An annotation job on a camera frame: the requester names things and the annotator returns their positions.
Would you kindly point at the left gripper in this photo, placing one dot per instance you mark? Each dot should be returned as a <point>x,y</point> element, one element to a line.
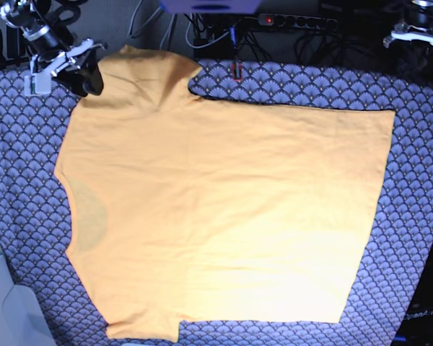
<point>405,32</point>

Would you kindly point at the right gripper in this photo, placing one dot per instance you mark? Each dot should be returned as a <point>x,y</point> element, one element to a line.
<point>84,80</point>

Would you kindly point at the yellow T-shirt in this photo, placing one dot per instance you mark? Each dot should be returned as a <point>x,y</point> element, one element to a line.
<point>190,209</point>

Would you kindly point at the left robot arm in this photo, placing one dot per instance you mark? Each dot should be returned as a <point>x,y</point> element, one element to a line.
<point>416,24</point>

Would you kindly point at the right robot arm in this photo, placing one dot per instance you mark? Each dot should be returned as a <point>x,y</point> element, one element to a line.
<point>45,29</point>

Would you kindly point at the blue fan-pattern tablecloth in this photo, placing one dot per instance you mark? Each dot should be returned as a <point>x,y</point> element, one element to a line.
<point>35,221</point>

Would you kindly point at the red black table clamp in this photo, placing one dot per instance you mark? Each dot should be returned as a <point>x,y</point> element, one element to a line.
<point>236,70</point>

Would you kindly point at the black power strip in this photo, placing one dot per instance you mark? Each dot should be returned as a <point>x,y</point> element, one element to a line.
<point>298,22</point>

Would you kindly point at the grey chair seat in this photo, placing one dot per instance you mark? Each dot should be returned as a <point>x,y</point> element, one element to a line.
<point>21,318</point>

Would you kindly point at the black OpenArm box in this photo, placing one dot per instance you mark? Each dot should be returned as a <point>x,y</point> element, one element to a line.
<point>417,325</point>

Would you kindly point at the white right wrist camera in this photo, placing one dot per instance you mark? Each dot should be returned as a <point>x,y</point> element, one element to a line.
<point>37,84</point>

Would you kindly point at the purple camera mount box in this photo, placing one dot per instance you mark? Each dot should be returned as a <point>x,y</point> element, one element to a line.
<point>211,6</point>

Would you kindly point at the blue clamp handle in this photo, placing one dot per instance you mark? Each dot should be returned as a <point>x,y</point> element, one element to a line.
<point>233,39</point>

